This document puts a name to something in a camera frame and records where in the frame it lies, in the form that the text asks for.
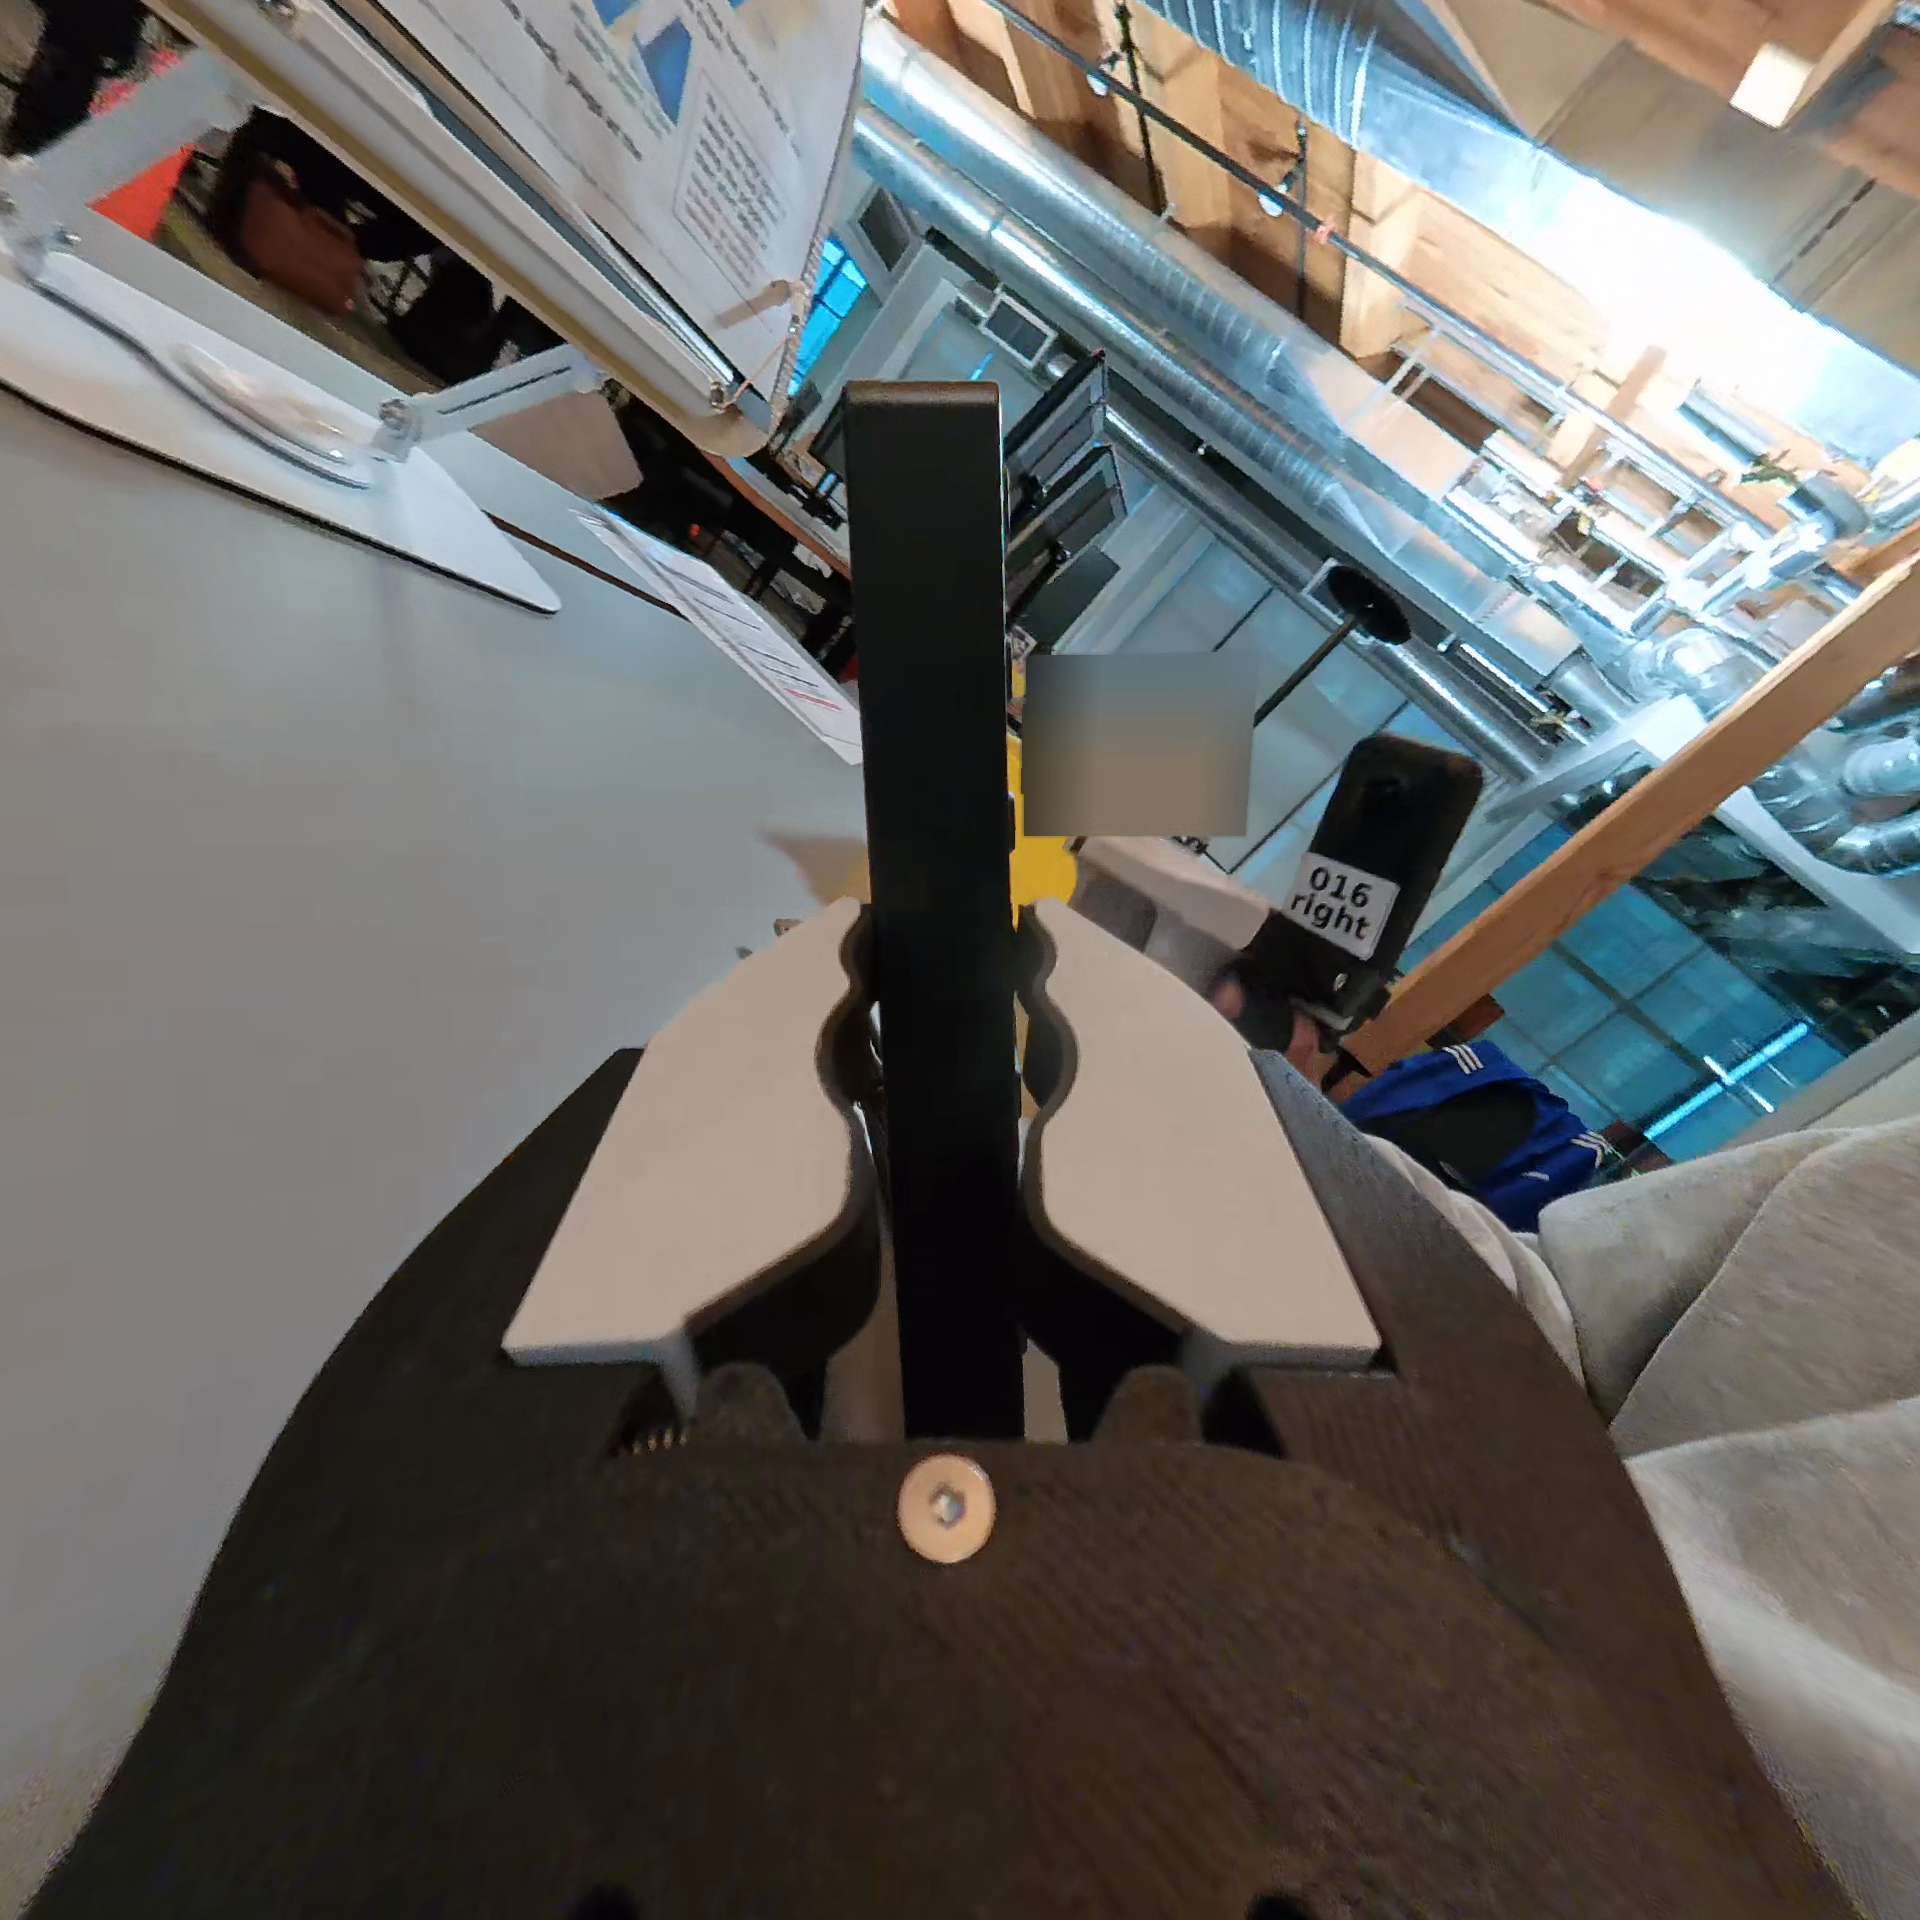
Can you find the black floor lamp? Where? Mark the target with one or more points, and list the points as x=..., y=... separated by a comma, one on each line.
x=1358, y=603

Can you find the printed paper sheet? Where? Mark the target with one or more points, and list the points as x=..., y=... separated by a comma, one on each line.
x=735, y=628

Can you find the yellow plastic bin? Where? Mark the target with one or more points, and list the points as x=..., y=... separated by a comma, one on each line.
x=1047, y=867

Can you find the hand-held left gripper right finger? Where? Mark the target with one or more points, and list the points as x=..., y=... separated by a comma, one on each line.
x=1184, y=1170

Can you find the silver ventilation duct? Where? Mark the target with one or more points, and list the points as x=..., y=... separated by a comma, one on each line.
x=1200, y=316

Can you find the black monitors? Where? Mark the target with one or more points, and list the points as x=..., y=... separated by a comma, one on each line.
x=1060, y=451

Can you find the black usb hub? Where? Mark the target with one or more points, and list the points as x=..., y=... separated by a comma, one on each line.
x=931, y=749

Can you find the wooden beam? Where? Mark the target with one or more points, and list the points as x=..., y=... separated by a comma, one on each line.
x=1652, y=809

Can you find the printed instruction sheet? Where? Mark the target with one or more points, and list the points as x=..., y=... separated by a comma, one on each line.
x=704, y=149

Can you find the blue jacket white stripes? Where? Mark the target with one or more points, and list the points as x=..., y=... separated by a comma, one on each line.
x=1471, y=1117

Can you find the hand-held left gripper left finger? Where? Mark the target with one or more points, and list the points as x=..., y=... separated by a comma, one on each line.
x=704, y=1170

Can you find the white document stand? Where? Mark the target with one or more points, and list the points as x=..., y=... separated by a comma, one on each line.
x=452, y=523

